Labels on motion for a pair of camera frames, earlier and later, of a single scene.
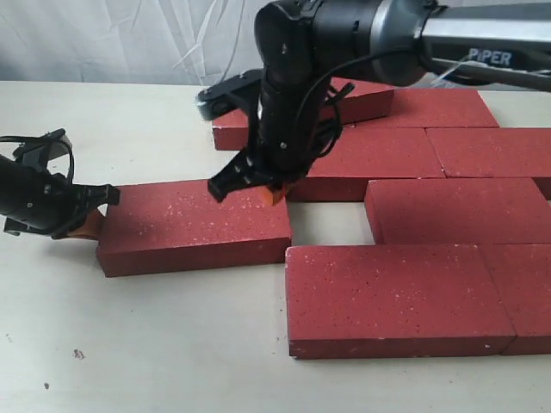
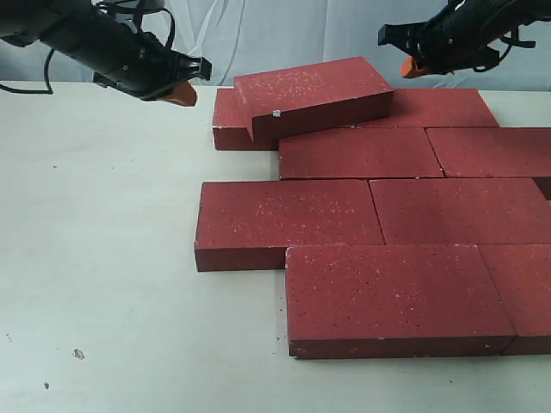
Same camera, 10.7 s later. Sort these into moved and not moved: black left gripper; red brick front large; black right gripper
Moved: black right gripper; black left gripper
Not moved: red brick front large
